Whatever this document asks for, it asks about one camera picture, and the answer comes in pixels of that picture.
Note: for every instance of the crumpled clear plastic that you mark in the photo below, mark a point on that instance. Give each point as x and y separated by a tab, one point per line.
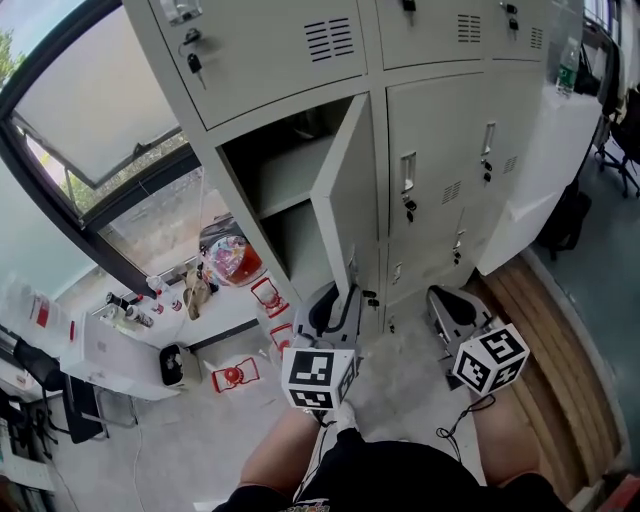
310	127

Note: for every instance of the person's black clothing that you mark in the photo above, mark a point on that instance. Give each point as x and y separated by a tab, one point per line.
400	480

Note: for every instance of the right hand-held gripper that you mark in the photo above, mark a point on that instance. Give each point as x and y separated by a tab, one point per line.
492	360

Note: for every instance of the person's white left shoe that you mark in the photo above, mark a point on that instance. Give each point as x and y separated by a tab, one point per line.
345	415

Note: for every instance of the wooden slat platform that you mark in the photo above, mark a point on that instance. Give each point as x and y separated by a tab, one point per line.
560	375

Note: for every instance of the dark backpack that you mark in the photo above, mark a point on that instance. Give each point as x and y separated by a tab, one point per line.
215	225

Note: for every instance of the grey metal locker cabinet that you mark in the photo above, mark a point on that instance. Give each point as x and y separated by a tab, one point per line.
430	125

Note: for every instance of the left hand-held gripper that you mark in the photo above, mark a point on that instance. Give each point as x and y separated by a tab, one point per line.
320	372

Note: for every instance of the green label bottle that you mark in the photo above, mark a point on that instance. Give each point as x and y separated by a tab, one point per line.
566	70

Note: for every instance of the black and white can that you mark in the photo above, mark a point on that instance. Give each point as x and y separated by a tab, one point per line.
138	316
116	299

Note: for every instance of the black-headed keys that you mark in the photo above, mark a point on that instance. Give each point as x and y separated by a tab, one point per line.
372	300
410	209
486	172
194	62

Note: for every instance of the white low bench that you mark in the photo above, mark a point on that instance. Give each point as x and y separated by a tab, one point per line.
225	305

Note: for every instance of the clear water jug red label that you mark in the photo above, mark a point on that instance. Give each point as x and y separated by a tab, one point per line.
40	312

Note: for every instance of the black framed window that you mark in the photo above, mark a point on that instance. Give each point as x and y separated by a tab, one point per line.
100	90

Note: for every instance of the person's right forearm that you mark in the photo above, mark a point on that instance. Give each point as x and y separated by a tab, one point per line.
505	440

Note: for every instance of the black mesh office chair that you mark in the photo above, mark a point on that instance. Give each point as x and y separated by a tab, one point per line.
35	365

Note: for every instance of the locker door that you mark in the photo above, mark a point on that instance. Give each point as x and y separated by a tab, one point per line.
350	200

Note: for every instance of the floral print bag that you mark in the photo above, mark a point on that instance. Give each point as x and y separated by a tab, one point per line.
232	260

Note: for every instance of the black flat panel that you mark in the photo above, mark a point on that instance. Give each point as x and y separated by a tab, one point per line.
85	410

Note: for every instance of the white trash bin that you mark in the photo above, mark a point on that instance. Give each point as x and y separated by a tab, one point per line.
175	365

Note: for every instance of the black suitcase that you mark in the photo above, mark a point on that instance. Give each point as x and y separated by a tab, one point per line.
565	220

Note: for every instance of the person's left forearm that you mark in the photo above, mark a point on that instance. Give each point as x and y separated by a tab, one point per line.
280	450

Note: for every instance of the beige cloth bag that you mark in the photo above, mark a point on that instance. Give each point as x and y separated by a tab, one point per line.
192	292

